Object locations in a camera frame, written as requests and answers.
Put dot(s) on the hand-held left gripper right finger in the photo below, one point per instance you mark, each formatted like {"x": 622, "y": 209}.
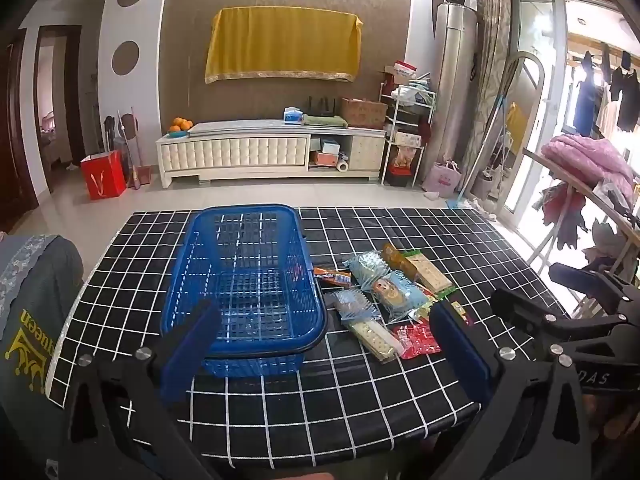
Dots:
{"x": 460, "y": 355}

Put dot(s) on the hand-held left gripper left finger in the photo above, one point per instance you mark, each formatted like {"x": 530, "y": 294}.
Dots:
{"x": 190, "y": 352}

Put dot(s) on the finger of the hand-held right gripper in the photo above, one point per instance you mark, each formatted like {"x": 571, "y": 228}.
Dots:
{"x": 525, "y": 307}
{"x": 580, "y": 276}

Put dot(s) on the red snack packet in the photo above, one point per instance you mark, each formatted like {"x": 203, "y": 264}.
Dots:
{"x": 417, "y": 340}

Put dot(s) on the yellow snack packet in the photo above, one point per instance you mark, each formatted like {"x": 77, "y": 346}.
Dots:
{"x": 457, "y": 308}

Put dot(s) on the blue plastic basket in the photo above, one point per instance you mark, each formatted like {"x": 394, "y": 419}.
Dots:
{"x": 240, "y": 366}

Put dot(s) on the green-edged cracker packet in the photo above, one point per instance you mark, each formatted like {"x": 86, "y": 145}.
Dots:
{"x": 429, "y": 272}

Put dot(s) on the light blue cartoon snack packet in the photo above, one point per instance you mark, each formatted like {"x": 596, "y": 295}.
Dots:
{"x": 395, "y": 295}

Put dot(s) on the blue-edged cracker packet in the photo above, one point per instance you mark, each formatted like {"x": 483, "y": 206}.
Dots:
{"x": 372, "y": 337}

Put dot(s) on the orange vacuum snack packet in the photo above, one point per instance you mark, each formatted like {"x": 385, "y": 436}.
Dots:
{"x": 394, "y": 257}

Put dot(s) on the dark red garment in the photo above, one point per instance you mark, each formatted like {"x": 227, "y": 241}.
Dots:
{"x": 562, "y": 210}

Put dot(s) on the wooden drying rack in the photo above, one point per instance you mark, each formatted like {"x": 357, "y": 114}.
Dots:
{"x": 555, "y": 165}

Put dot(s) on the pink blanket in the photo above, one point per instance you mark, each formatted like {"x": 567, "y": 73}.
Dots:
{"x": 590, "y": 160}

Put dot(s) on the black white checkered tablecloth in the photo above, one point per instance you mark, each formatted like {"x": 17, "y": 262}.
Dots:
{"x": 350, "y": 410}

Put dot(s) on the orange snack bar packet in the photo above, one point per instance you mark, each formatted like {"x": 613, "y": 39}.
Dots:
{"x": 332, "y": 276}

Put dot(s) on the pink bag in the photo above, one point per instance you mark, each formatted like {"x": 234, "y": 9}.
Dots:
{"x": 444, "y": 180}

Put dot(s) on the grey chair cover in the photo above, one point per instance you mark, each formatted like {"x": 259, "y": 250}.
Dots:
{"x": 35, "y": 320}

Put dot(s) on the arched standing mirror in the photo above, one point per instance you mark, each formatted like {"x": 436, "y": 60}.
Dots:
{"x": 520, "y": 120}

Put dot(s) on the hanging blue garment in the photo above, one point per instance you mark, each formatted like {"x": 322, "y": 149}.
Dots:
{"x": 585, "y": 100}

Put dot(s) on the hanging black shirt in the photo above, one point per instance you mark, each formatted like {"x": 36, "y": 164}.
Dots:
{"x": 627, "y": 95}

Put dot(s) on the broom with dustpan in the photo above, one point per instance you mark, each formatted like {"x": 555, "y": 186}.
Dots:
{"x": 135, "y": 170}

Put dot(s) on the red gift bag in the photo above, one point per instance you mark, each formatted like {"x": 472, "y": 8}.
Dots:
{"x": 102, "y": 175}

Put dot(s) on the white tufted media cabinet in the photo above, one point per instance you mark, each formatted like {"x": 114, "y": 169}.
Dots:
{"x": 235, "y": 152}

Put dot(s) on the white paper roll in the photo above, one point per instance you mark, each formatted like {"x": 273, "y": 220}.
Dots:
{"x": 342, "y": 166}

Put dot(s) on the white shelf rack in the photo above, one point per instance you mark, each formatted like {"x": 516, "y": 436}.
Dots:
{"x": 397, "y": 121}

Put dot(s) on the pile of oranges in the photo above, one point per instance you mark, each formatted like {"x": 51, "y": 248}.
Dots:
{"x": 180, "y": 124}

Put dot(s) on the tower air conditioner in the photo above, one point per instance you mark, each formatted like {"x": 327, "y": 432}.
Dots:
{"x": 452, "y": 85}

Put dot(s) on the grey flat board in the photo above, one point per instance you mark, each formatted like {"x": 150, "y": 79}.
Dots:
{"x": 245, "y": 127}

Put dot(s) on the patterned curtain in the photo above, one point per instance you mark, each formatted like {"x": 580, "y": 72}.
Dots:
{"x": 492, "y": 60}

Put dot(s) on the orange box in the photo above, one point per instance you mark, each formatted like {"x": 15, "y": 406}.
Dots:
{"x": 326, "y": 158}

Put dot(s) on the pale blue box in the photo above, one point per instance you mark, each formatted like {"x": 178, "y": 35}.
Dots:
{"x": 331, "y": 147}

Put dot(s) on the cardboard box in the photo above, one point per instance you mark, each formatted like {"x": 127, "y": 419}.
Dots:
{"x": 364, "y": 112}

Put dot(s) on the blue tissue box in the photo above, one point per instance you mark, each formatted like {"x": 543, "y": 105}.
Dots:
{"x": 292, "y": 116}

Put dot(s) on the green folded cloth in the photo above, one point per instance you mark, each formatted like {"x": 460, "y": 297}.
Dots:
{"x": 325, "y": 120}

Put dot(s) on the black router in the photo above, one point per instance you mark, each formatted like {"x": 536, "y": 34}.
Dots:
{"x": 320, "y": 107}

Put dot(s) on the dark wooden door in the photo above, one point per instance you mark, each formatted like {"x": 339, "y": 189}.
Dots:
{"x": 15, "y": 135}

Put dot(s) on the dark wooden doorframe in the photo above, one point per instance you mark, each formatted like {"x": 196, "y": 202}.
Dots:
{"x": 77, "y": 95}

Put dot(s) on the yellow cloth cover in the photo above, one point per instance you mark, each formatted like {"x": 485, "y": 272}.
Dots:
{"x": 285, "y": 45}

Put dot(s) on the round brown wall disc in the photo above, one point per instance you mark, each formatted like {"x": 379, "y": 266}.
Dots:
{"x": 125, "y": 59}

